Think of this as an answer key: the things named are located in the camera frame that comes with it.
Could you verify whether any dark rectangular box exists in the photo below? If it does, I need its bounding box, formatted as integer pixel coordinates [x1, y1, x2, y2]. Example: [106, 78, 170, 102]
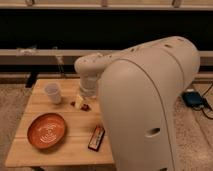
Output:
[88, 125, 105, 151]

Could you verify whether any wooden table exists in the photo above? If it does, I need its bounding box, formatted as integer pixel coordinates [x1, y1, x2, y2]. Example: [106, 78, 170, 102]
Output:
[5, 79, 113, 167]

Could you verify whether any blue power box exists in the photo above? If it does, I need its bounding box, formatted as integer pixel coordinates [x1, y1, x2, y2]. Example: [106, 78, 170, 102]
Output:
[182, 91, 203, 107]

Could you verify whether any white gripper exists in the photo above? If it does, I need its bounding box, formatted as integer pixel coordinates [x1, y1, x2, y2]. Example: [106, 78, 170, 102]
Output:
[70, 75, 99, 111]

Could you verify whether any white plastic cup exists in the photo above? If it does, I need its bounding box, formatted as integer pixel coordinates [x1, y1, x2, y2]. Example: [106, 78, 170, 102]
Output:
[44, 83, 62, 104]

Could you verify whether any black cable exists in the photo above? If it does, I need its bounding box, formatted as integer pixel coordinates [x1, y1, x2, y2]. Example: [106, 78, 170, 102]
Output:
[192, 83, 213, 120]

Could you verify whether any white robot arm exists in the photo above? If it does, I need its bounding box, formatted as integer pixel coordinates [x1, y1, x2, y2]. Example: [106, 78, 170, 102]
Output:
[75, 36, 200, 171]

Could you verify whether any black bracket on wall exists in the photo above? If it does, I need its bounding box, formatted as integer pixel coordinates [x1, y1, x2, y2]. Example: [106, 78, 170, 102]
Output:
[25, 72, 39, 88]

